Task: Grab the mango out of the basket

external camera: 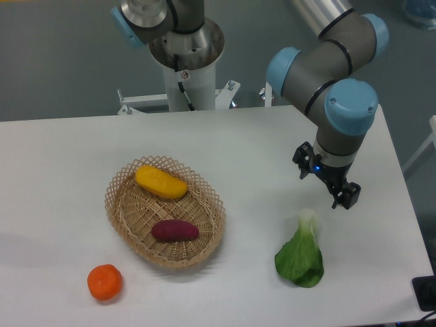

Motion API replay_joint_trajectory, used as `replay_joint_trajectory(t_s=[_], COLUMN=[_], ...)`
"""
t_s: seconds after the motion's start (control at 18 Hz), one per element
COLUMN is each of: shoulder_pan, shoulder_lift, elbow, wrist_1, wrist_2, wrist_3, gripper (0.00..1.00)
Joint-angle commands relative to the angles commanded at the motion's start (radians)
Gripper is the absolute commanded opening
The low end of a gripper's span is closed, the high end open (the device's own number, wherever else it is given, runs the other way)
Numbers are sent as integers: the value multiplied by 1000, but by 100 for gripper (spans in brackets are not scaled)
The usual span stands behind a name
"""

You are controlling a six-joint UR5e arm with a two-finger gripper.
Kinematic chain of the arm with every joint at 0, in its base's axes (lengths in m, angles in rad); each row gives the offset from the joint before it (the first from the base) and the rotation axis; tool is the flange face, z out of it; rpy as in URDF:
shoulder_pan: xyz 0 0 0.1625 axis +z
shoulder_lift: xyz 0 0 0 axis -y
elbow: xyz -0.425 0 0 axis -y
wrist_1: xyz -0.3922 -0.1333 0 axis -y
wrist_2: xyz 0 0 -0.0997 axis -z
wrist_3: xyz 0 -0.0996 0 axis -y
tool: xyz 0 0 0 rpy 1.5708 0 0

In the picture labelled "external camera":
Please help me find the orange tangerine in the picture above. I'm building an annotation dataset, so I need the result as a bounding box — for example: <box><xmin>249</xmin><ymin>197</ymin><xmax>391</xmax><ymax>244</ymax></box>
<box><xmin>87</xmin><ymin>264</ymin><xmax>123</xmax><ymax>301</ymax></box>

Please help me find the white frame at right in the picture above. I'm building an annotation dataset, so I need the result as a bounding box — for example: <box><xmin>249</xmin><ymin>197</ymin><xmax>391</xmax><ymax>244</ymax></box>
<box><xmin>401</xmin><ymin>115</ymin><xmax>435</xmax><ymax>178</ymax></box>

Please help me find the black device at table edge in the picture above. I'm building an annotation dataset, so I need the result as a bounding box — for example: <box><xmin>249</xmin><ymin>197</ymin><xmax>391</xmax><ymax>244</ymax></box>
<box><xmin>411</xmin><ymin>275</ymin><xmax>435</xmax><ymax>312</ymax></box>

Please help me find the yellow mango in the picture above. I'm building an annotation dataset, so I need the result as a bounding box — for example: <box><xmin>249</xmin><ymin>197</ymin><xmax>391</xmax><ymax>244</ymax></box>
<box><xmin>135</xmin><ymin>165</ymin><xmax>188</xmax><ymax>199</ymax></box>

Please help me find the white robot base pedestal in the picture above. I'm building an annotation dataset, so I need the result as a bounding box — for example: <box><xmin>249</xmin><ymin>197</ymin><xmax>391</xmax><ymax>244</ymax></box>
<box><xmin>117</xmin><ymin>18</ymin><xmax>240</xmax><ymax>114</ymax></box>

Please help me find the green bok choy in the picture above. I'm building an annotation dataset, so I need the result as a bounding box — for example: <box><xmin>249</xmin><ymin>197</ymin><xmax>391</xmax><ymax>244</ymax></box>
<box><xmin>275</xmin><ymin>209</ymin><xmax>324</xmax><ymax>288</ymax></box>

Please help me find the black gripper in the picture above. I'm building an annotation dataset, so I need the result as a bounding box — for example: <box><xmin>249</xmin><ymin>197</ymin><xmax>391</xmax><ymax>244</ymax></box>
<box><xmin>292</xmin><ymin>142</ymin><xmax>361</xmax><ymax>210</ymax></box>

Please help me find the blue object in corner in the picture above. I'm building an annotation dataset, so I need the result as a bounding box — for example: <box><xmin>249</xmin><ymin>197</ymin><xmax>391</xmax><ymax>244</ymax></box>
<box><xmin>403</xmin><ymin>0</ymin><xmax>435</xmax><ymax>30</ymax></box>

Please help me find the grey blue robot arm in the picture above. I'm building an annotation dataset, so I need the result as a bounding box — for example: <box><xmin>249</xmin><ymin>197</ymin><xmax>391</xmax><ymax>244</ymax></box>
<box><xmin>111</xmin><ymin>1</ymin><xmax>389</xmax><ymax>209</ymax></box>

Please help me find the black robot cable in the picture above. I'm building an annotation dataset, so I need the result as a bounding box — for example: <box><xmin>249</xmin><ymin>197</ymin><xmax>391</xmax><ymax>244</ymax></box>
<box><xmin>173</xmin><ymin>53</ymin><xmax>196</xmax><ymax>112</ymax></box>

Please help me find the purple sweet potato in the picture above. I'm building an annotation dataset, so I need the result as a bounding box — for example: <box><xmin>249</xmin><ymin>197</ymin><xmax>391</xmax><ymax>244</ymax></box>
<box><xmin>151</xmin><ymin>219</ymin><xmax>200</xmax><ymax>242</ymax></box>

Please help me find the woven wicker basket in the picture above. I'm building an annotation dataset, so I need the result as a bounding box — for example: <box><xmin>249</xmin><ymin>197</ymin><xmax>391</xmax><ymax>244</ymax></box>
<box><xmin>105</xmin><ymin>155</ymin><xmax>225</xmax><ymax>270</ymax></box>

